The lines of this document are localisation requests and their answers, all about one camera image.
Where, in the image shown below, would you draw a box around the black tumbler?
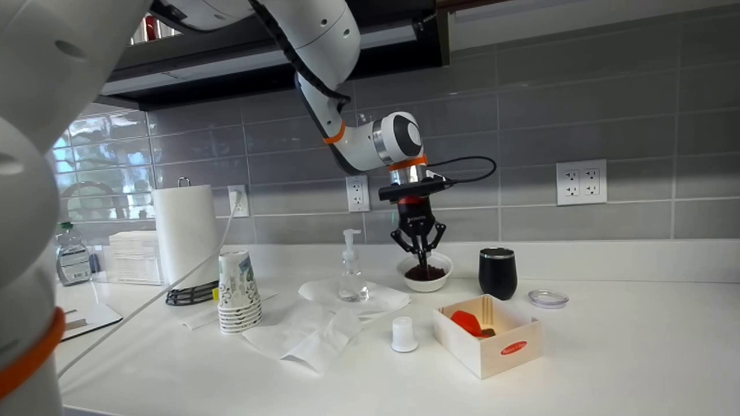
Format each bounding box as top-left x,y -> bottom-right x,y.
477,246 -> 520,304

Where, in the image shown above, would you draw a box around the crumpled white paper towel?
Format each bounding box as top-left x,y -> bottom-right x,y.
240,304 -> 372,378

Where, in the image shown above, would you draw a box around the clear pump bottle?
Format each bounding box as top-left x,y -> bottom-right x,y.
336,226 -> 372,305

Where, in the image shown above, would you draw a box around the dark brown bowl contents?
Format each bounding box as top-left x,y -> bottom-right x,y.
406,265 -> 449,285

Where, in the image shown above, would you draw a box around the pale wooden box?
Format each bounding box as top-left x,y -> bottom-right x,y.
431,293 -> 543,381

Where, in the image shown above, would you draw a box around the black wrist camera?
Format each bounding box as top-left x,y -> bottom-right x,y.
377,173 -> 452,207

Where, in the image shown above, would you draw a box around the white bowl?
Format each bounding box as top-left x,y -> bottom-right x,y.
395,253 -> 455,297

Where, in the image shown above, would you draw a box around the dark spatula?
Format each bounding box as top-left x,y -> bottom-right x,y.
415,244 -> 434,277

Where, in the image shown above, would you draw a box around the small white plastic cup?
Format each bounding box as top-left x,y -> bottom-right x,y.
390,314 -> 421,356

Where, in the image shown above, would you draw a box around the white paper towel roll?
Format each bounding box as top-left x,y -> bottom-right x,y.
151,184 -> 222,291

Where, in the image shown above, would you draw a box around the clear plastic lid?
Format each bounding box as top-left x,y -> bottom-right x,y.
528,288 -> 572,311

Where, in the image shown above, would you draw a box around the patterned paper cup stack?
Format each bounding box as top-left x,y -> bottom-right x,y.
216,247 -> 264,336

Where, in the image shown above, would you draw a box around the red plastic cup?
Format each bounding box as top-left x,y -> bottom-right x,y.
449,307 -> 488,338

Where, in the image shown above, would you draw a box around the white plate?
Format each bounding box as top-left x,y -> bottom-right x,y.
296,276 -> 412,317

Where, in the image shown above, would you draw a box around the black camera cable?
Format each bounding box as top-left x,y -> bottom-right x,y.
425,152 -> 499,187

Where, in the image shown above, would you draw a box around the clear dish soap bottle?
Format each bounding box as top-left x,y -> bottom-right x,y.
53,219 -> 95,290

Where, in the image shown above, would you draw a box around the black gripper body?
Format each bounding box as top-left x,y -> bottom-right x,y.
395,198 -> 436,234

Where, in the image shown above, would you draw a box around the white double wall outlet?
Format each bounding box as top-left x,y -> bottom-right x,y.
556,157 -> 609,208

